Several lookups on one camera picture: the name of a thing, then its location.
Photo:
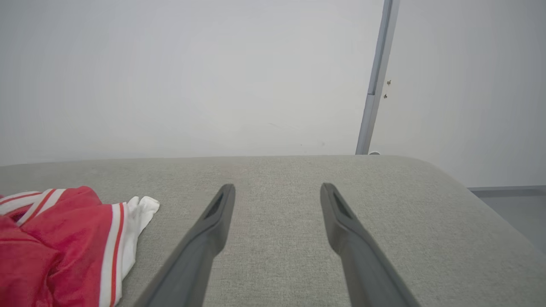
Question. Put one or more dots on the red white-trimmed garment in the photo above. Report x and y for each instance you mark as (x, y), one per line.
(64, 238)

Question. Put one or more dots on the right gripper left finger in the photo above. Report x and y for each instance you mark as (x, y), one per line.
(200, 256)

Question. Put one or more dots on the grey vertical wall post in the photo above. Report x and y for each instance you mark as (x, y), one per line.
(377, 76)

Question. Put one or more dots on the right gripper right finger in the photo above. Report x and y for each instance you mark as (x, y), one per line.
(362, 264)

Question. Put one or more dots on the grey baseboard strip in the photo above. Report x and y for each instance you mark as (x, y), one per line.
(512, 190)

